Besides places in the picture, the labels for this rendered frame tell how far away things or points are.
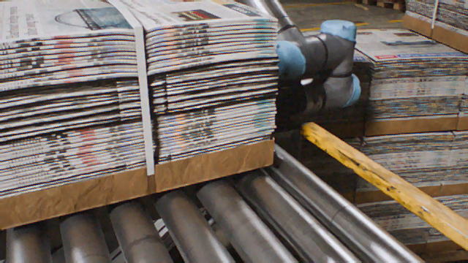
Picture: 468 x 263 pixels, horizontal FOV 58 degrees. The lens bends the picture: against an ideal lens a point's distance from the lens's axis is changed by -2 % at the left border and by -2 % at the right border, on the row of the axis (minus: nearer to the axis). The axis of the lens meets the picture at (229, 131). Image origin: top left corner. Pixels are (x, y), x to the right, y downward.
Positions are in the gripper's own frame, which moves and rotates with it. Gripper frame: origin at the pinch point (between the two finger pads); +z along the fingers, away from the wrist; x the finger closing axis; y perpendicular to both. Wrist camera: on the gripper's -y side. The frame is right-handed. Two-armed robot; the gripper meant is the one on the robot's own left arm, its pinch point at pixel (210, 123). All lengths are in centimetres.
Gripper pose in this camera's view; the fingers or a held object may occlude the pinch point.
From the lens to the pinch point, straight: 84.6
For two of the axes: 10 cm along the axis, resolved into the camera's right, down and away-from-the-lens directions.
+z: -9.1, 1.8, -3.8
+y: 0.0, -9.1, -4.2
